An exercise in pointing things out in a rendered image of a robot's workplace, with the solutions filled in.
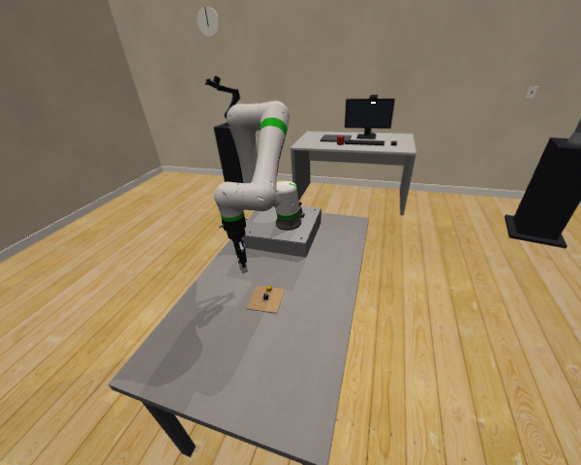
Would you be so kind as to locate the tan mat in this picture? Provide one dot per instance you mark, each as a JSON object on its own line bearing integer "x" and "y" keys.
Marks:
{"x": 271, "y": 305}

